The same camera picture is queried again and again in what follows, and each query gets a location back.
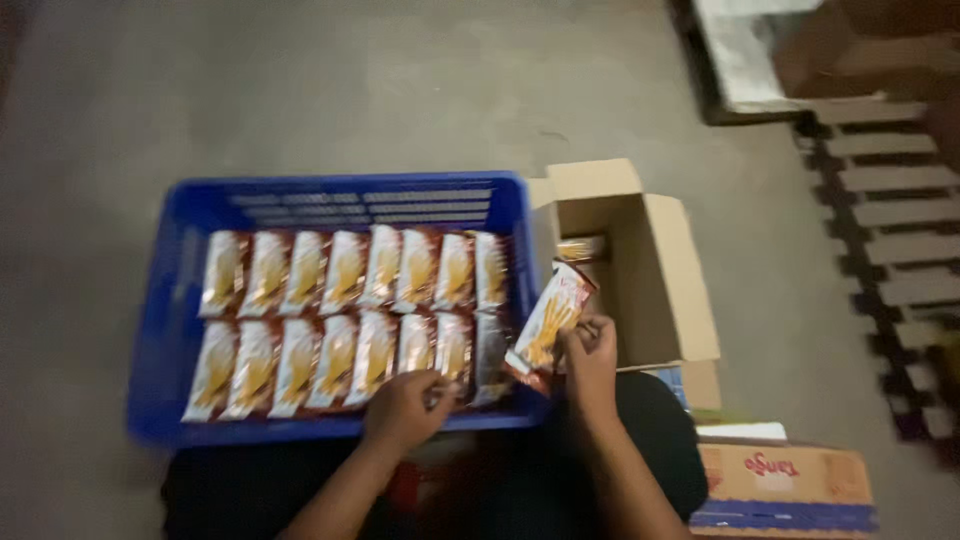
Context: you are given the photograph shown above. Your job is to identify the person's left hand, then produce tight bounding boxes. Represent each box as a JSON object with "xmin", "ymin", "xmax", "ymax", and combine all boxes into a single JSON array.
[{"xmin": 363, "ymin": 369, "xmax": 462, "ymax": 456}]

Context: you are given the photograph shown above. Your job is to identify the person's right hand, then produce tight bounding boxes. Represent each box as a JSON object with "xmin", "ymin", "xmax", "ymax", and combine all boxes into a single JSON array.
[{"xmin": 561, "ymin": 315, "xmax": 620, "ymax": 422}]

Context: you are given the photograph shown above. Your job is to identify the red white snack packet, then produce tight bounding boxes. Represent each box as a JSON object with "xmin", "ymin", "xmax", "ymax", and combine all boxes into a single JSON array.
[{"xmin": 504, "ymin": 259, "xmax": 600, "ymax": 378}]

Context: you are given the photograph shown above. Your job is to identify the open brown cardboard box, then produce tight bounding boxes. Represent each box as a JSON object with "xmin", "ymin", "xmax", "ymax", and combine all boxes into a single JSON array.
[{"xmin": 527, "ymin": 157, "xmax": 723, "ymax": 412}]

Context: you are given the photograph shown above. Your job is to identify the snack packets inside cardboard box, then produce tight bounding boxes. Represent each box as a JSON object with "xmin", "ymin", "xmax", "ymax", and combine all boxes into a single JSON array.
[{"xmin": 555, "ymin": 235, "xmax": 608, "ymax": 264}]

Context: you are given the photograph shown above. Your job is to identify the person's black clothing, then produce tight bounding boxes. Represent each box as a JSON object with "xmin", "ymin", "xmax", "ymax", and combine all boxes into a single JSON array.
[{"xmin": 160, "ymin": 370, "xmax": 711, "ymax": 540}]

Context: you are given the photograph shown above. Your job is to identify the rows of snack packets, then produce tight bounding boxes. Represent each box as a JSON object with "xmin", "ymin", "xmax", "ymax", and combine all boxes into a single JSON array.
[{"xmin": 181, "ymin": 224, "xmax": 519, "ymax": 423}]

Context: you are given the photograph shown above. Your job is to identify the white paper sheet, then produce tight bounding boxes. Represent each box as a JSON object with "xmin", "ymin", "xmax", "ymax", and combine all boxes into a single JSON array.
[{"xmin": 696, "ymin": 421, "xmax": 789, "ymax": 443}]

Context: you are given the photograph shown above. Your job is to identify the printed orange closed carton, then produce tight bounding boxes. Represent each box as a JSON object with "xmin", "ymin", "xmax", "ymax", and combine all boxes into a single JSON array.
[{"xmin": 688, "ymin": 441, "xmax": 879, "ymax": 540}]

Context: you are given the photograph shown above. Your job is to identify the blue plastic crate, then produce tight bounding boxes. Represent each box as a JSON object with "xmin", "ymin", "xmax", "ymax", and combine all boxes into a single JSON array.
[{"xmin": 126, "ymin": 171, "xmax": 554, "ymax": 450}]

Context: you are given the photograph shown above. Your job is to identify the white slab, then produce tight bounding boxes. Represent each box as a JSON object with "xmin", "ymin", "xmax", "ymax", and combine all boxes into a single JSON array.
[{"xmin": 688, "ymin": 0, "xmax": 828, "ymax": 126}]

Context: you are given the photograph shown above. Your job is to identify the wooden slatted pallet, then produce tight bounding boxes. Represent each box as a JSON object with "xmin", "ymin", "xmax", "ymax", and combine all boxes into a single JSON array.
[{"xmin": 792, "ymin": 93, "xmax": 960, "ymax": 468}]

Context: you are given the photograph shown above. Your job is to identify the stack of brown cartons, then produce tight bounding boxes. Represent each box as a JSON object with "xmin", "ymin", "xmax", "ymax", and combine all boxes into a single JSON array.
[{"xmin": 772, "ymin": 0, "xmax": 960, "ymax": 100}]

